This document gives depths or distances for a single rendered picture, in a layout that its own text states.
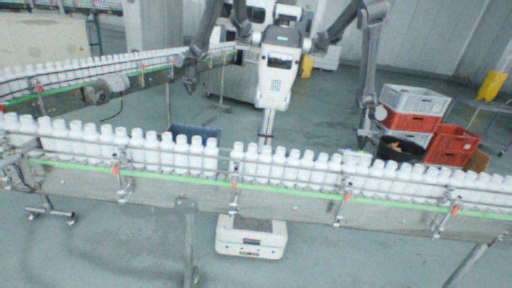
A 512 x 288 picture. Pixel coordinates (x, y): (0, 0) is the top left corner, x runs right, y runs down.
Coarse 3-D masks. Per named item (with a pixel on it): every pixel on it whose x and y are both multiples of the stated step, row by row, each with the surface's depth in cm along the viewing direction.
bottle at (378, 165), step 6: (378, 162) 103; (372, 168) 103; (378, 168) 101; (372, 174) 102; (378, 174) 101; (366, 180) 105; (372, 180) 103; (378, 180) 102; (366, 186) 105; (372, 186) 104; (366, 192) 106; (372, 192) 105
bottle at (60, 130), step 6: (54, 120) 94; (60, 120) 96; (54, 126) 94; (60, 126) 94; (54, 132) 94; (60, 132) 94; (66, 132) 96; (60, 144) 96; (66, 144) 97; (60, 150) 97; (66, 150) 98; (60, 156) 98; (66, 156) 99; (72, 156) 101
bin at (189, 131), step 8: (168, 128) 148; (176, 128) 157; (184, 128) 157; (192, 128) 157; (200, 128) 157; (208, 128) 157; (216, 128) 158; (176, 136) 160; (192, 136) 160; (200, 136) 160; (208, 136) 160; (216, 136) 160; (152, 208) 123
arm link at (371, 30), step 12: (360, 12) 89; (360, 24) 91; (372, 24) 91; (372, 36) 94; (372, 48) 97; (372, 60) 100; (360, 72) 107; (372, 72) 104; (360, 84) 110; (372, 84) 108; (360, 96) 112; (372, 96) 112
